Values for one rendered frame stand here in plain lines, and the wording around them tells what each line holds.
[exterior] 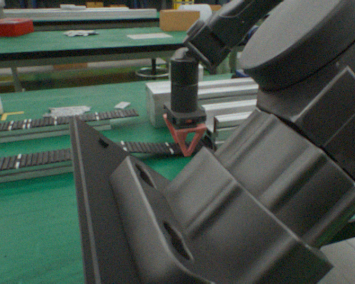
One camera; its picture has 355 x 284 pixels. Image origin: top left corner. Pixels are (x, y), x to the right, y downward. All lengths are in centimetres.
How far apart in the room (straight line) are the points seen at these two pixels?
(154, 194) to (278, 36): 10
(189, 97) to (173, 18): 217
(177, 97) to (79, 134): 46
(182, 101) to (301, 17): 49
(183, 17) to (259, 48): 263
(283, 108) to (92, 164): 10
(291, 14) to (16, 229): 48
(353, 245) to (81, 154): 134
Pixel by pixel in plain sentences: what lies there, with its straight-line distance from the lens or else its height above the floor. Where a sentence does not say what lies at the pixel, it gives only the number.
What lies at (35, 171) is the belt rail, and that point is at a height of 79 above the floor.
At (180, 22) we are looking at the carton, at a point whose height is 84.
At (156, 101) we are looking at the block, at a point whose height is 85.
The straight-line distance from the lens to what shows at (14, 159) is 69.
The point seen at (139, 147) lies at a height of 81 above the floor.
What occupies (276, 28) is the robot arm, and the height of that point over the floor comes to 109.
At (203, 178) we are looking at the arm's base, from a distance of 15.
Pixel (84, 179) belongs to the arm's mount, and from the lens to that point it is 16.
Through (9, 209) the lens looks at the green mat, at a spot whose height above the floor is 78.
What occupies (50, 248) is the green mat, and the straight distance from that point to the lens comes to 51.
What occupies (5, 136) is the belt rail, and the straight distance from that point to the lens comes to 87.
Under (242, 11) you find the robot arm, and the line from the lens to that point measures 58.
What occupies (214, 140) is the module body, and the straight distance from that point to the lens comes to 71.
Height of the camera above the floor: 111
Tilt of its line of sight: 26 degrees down
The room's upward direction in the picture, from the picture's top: straight up
